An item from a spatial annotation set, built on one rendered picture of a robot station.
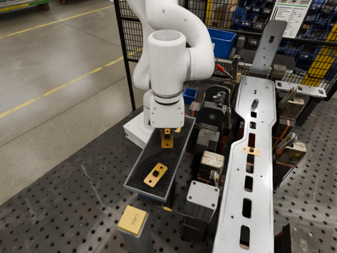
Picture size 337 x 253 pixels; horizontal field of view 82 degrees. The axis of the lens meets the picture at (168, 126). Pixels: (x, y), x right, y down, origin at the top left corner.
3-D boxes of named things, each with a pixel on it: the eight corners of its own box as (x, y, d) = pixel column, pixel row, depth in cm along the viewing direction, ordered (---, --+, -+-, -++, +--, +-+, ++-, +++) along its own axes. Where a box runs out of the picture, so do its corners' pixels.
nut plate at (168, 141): (173, 147, 64) (173, 145, 63) (161, 147, 64) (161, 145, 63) (172, 129, 70) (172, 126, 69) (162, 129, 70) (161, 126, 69)
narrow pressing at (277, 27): (267, 74, 136) (289, 21, 111) (249, 71, 138) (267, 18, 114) (267, 74, 136) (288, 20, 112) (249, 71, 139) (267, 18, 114)
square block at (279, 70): (267, 112, 153) (287, 71, 127) (256, 110, 155) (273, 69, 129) (267, 106, 158) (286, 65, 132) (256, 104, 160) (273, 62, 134)
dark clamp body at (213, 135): (209, 189, 108) (222, 146, 81) (186, 181, 112) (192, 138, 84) (212, 173, 116) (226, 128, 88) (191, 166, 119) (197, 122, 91)
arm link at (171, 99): (148, 96, 49) (149, 105, 51) (183, 96, 49) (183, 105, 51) (150, 77, 55) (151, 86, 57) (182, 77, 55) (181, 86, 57)
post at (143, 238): (150, 269, 83) (139, 240, 52) (134, 261, 85) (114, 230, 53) (157, 249, 88) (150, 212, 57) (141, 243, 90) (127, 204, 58)
